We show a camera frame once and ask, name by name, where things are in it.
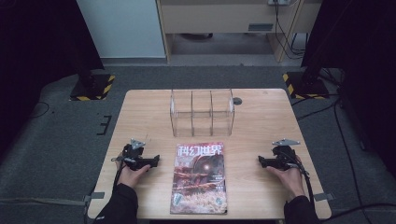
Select person's right hand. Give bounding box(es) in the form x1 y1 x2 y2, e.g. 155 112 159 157
265 161 306 203

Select white panel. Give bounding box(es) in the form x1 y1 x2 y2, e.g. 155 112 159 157
76 0 166 60

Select grey tape strip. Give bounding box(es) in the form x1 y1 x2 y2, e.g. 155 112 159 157
313 192 335 203
83 191 106 203

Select black stand base striped edge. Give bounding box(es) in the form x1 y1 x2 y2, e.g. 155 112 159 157
69 72 117 102
282 71 331 101

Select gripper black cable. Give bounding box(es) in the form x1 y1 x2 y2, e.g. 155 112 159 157
288 150 316 207
110 154 128 190

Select beige wooden desk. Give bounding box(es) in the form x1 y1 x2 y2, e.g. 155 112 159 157
155 0 323 63

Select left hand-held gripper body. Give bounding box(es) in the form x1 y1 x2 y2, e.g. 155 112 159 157
121 138 149 172

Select hanging black cables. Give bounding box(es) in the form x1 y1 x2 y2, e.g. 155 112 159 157
273 0 308 61

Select black curtain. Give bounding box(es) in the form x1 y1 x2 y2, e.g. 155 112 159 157
0 0 106 157
301 0 396 178

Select clear acrylic divided file holder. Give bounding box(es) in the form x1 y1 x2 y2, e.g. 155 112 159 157
169 88 235 138

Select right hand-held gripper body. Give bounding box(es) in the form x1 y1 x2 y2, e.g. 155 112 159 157
271 138 302 171

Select person's left hand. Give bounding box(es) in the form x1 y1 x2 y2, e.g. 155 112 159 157
116 163 151 189

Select red cover magazine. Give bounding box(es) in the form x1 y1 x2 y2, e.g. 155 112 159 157
169 142 229 216

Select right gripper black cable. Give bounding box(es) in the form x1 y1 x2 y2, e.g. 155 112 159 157
288 150 316 207

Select thin black floor cable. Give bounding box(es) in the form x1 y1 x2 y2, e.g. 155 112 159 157
30 101 50 119

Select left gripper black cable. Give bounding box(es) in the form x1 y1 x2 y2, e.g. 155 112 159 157
110 154 128 190

